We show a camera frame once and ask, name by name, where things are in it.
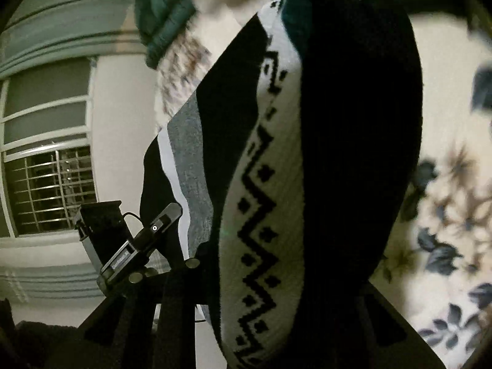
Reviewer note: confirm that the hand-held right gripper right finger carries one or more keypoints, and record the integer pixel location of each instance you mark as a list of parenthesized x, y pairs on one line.
[(384, 319)]

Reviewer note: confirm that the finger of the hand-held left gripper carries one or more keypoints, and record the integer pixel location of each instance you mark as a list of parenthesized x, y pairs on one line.
[(161, 223)]

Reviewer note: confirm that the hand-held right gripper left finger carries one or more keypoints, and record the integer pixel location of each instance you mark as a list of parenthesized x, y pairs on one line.
[(173, 299)]

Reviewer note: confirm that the black patterned knit sweater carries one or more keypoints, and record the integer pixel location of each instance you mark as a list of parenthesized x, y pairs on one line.
[(334, 123)]

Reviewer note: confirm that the window with metal grille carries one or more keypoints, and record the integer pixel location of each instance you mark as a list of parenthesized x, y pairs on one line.
[(46, 184)]

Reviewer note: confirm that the floral fleece blanket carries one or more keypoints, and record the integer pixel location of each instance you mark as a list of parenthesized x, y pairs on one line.
[(442, 238)]

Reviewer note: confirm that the dark cloth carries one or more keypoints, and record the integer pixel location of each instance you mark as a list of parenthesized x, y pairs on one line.
[(38, 342)]

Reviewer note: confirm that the dark green quilt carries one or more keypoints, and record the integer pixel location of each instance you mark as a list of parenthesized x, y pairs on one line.
[(161, 15)]

